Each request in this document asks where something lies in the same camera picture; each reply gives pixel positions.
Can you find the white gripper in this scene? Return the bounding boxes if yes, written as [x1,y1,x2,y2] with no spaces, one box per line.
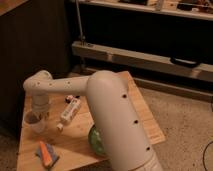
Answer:
[32,103,50,117]

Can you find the translucent white cup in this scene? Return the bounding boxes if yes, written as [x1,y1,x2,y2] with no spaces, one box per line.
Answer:
[24,111,46,133]

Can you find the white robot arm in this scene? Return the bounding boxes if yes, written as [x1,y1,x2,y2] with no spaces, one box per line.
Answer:
[23,70,163,171]

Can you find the green ceramic bowl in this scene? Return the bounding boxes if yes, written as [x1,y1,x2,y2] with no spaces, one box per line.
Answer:
[88,125,105,157]

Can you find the small dark toy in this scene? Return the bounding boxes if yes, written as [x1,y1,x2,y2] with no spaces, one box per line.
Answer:
[65,95,80,103]

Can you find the white plastic bottle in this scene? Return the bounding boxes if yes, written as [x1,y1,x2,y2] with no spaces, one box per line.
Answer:
[57,98,81,131]

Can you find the orange blue sponge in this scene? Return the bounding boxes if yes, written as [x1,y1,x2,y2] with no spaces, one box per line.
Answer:
[35,141,59,169]

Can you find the vertical metal pole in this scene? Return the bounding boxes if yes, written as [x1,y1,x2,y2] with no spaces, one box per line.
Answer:
[75,0,85,46]

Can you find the upper wooden shelf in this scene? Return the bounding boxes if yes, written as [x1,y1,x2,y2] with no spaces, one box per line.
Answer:
[71,0,213,21]

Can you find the metal shelf beam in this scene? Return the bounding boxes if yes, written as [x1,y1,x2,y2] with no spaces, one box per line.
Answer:
[71,41,213,83]

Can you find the black cable loop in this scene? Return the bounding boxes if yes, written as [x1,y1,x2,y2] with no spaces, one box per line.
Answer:
[169,56,202,68]

